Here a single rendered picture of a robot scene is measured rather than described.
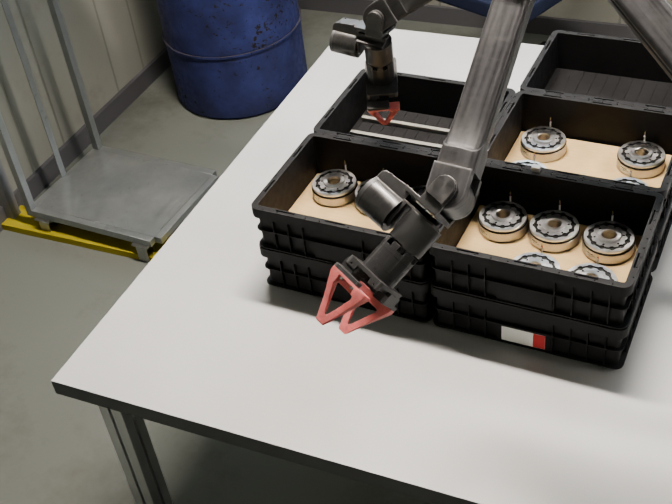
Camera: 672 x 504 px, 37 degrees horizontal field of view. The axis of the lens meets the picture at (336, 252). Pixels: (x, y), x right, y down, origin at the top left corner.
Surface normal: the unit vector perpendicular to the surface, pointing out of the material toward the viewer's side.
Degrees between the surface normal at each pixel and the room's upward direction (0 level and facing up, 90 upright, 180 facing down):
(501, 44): 39
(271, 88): 90
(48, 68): 90
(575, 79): 0
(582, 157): 0
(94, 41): 90
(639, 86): 0
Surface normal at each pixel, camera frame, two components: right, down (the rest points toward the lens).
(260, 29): 0.55, 0.49
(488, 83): -0.28, -0.19
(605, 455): -0.11, -0.76
